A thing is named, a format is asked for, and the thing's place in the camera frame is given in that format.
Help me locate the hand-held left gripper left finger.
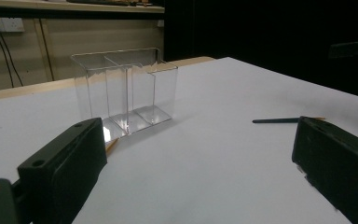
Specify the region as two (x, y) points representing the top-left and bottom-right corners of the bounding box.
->
(18, 117), (108, 224)

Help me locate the long beige desk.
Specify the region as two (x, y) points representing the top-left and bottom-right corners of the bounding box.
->
(0, 0), (166, 82)

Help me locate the black curtain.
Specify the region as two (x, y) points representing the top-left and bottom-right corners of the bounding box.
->
(163, 0), (358, 102)

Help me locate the white wall socket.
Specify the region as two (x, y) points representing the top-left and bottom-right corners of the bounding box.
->
(0, 17), (26, 34)

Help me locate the thin black cable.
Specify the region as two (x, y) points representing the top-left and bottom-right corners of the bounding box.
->
(0, 23), (15, 89)
(0, 23), (24, 88)

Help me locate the clear acrylic organizer box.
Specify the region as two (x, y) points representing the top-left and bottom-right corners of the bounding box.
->
(70, 47), (179, 145)

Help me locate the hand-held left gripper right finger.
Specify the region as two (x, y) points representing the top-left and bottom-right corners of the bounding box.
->
(292, 116), (358, 224)

